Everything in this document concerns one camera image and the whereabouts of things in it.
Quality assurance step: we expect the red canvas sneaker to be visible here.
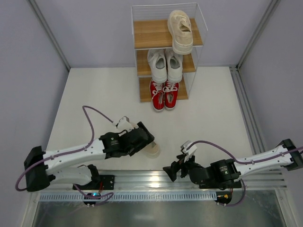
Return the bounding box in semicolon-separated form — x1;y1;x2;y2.
150;80;164;112
163;80;179;111

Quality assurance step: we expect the white sneaker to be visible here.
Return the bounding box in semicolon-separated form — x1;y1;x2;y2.
165;48;183;83
147;49;167;83

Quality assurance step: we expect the beige sneaker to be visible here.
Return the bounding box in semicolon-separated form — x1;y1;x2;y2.
140;141;160;158
167;10;193;55

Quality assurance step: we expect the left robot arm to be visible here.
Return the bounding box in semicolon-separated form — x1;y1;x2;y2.
24;122;154;192

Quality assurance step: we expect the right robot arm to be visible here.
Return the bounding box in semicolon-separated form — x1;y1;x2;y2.
163;139;303;190

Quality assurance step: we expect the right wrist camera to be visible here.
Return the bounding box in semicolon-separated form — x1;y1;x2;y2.
181;140;197;162

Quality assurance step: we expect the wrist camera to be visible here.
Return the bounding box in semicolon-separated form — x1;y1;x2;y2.
112;116;138;132
181;140;197;162

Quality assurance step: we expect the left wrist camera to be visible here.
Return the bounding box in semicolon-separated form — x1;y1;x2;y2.
112;116;138;132

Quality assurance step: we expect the aluminium mounting rail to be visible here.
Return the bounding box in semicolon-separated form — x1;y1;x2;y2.
48;170;288;192

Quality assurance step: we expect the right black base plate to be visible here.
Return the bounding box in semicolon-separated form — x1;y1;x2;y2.
199;178;242;190

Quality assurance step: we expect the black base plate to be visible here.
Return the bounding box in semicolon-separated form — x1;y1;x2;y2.
199;178;242;190
96;175;115;191

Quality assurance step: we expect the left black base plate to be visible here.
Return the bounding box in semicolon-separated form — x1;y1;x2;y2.
96;175;115;191

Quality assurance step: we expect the right aluminium frame rail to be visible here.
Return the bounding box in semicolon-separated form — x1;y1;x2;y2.
229;66;267;155

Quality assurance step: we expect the white slotted cable duct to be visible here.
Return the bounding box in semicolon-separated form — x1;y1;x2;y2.
39;191;217;202

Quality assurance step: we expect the white wire shoe shelf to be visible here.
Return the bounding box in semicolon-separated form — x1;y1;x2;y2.
132;2;208;103

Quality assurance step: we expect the left corner aluminium post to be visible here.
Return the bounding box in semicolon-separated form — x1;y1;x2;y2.
26;0;71;71

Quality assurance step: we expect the corner aluminium post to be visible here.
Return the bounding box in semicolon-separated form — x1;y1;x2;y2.
26;0;71;71
236;0;281;70

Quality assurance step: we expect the right corner aluminium post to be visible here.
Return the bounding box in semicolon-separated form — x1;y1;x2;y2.
236;0;281;70

